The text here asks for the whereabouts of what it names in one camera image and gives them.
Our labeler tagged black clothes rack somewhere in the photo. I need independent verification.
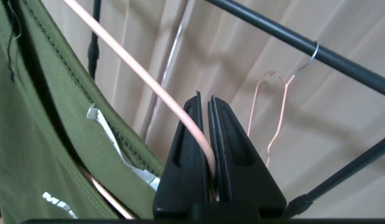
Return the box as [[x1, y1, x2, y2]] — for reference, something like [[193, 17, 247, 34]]
[[87, 0, 385, 219]]

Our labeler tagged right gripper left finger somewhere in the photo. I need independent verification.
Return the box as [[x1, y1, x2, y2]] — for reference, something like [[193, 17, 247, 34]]
[[152, 91, 212, 219]]

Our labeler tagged pink clothes hanger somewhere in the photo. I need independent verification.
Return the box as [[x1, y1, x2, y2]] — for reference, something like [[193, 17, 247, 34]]
[[62, 0, 217, 220], [247, 42, 320, 168]]

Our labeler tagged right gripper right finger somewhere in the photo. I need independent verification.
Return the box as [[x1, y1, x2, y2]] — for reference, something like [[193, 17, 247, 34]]
[[207, 95, 287, 219]]

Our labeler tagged green sleeveless shirt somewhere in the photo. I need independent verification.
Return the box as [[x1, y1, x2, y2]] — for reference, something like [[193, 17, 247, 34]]
[[0, 0, 165, 220]]

